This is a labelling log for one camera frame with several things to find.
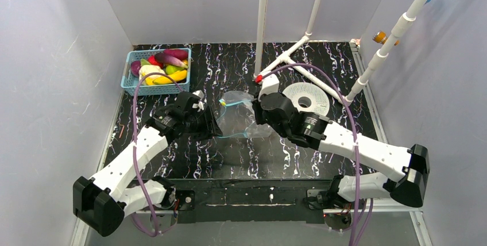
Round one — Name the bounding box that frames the white pvc pipe frame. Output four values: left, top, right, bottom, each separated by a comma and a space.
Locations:
252, 0, 454, 106

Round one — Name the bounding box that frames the blue plastic basket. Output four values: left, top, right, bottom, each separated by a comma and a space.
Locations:
121, 48, 192, 96

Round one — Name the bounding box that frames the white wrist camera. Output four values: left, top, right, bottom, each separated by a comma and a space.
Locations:
192, 90, 206, 112
255, 74, 280, 101

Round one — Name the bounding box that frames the white cauliflower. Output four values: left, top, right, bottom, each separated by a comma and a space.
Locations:
139, 64, 165, 80

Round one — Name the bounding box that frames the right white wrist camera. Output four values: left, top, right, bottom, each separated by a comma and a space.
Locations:
255, 74, 280, 101

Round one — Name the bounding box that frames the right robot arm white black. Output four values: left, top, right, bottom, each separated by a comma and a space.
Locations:
252, 93, 430, 208

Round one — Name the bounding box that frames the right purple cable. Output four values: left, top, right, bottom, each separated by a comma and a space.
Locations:
261, 63, 374, 246

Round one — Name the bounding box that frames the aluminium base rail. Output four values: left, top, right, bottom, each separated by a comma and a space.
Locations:
70, 186, 435, 246

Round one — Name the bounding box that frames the red apple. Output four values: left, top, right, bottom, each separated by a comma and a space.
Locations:
148, 55, 164, 68

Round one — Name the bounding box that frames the yellow banana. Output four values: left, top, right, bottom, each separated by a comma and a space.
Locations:
142, 75, 159, 86
152, 70, 188, 85

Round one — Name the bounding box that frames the orange knob on wall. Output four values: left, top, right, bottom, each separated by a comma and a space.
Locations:
372, 31, 388, 45

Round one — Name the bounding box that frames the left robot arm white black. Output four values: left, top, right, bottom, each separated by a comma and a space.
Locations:
73, 90, 222, 237

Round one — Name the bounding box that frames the clear zip top bag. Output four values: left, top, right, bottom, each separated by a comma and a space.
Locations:
217, 91, 273, 139

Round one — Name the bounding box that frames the dark purple onion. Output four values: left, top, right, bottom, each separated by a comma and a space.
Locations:
130, 60, 141, 77

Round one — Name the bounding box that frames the pink purple eggplant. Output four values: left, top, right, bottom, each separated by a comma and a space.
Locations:
154, 53, 188, 69

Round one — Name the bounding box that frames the purple cable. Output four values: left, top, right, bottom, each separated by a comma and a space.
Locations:
131, 72, 184, 238
261, 63, 374, 246

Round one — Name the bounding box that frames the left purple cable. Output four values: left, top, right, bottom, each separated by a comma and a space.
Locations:
131, 72, 184, 238

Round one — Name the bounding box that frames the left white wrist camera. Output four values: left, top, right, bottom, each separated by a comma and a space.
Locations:
192, 90, 206, 112

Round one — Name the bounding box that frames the red allen key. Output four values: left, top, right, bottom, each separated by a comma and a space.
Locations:
118, 124, 125, 139

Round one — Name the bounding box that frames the purple sweet potato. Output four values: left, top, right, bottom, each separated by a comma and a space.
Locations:
163, 49, 189, 60

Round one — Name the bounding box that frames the green pepper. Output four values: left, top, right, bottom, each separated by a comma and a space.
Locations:
164, 64, 185, 75

